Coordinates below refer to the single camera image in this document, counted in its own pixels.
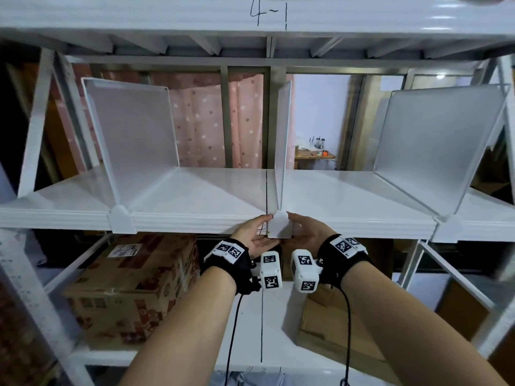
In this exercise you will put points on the open brown box lower shelf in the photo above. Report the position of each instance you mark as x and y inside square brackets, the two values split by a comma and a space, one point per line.
[334, 329]

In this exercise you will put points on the steel framed glass partition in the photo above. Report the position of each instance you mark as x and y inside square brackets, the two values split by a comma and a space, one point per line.
[226, 116]

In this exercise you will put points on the leaning brown cardboard box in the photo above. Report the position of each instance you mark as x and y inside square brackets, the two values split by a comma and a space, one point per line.
[487, 172]

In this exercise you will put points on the white plastic divider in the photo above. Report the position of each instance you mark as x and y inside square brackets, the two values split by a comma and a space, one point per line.
[132, 136]
[281, 136]
[434, 144]

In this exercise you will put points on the white metal shelving rack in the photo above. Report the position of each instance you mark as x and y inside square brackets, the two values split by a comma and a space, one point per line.
[201, 16]

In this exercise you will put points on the red printed cardboard box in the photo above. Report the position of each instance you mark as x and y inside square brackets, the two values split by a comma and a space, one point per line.
[128, 293]

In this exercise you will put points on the person's left forearm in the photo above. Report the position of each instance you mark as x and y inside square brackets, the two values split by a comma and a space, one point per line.
[185, 333]

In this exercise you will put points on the person's right forearm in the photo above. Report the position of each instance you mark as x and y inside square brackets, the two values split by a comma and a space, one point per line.
[402, 325]

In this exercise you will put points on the person's right hand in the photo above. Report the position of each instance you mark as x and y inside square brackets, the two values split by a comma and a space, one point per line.
[312, 237]

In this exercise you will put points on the black wristband with markers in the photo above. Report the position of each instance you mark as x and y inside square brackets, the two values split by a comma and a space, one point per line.
[231, 271]
[342, 265]

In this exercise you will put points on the person's left hand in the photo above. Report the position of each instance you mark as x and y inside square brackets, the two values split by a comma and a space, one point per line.
[251, 237]

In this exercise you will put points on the dark wooden frame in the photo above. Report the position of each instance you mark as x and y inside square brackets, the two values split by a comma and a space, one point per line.
[10, 116]

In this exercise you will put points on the wooden table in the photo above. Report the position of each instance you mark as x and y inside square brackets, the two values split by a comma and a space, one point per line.
[314, 156]

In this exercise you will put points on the pink dotted curtain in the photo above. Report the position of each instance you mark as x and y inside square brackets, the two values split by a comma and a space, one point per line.
[201, 124]

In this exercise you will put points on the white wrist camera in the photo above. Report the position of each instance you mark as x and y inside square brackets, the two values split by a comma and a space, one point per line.
[305, 271]
[270, 271]

